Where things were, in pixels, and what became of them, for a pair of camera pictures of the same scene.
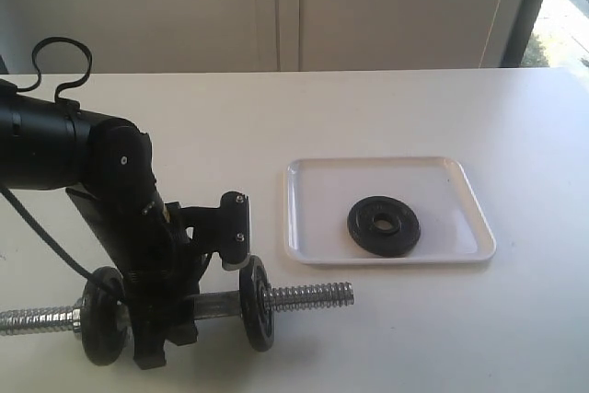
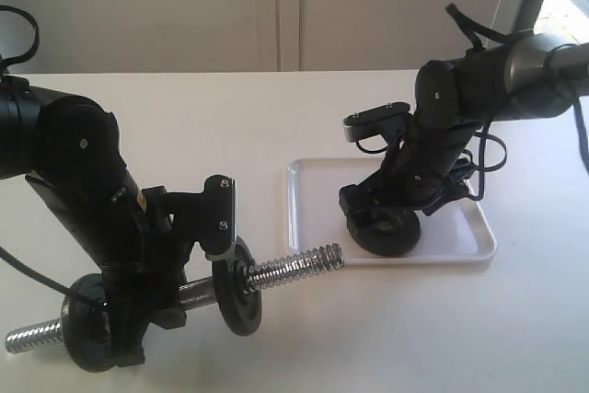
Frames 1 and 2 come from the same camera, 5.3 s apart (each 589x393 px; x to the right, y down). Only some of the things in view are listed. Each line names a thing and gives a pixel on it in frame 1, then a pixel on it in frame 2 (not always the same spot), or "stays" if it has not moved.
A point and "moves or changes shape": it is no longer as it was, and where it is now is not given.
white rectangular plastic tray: x=320 y=192 stays
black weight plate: x=384 y=226 stays
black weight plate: x=105 y=317 moves or changes shape
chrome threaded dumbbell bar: x=59 y=319 → x=199 y=293
